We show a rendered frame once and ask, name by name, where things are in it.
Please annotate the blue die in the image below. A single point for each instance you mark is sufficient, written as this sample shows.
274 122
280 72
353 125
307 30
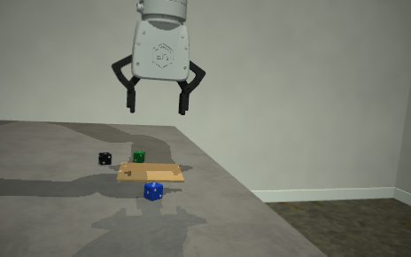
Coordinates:
153 191

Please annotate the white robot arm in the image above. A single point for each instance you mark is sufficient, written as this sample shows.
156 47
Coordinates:
163 9

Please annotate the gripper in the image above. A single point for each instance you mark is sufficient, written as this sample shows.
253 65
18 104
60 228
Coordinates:
161 51

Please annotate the black die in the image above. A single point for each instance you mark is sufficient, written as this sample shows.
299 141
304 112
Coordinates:
105 158

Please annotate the tan flat mat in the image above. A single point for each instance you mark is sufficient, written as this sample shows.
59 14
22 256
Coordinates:
149 172

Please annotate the green die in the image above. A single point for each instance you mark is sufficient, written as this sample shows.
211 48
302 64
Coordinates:
139 156

